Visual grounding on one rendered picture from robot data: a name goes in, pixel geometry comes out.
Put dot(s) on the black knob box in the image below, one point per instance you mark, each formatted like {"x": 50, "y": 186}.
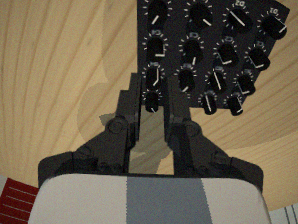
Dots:
{"x": 208, "y": 81}

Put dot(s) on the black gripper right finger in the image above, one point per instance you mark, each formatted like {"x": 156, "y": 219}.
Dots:
{"x": 199, "y": 156}

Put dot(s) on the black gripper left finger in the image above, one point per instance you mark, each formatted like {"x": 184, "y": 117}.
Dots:
{"x": 110, "y": 147}

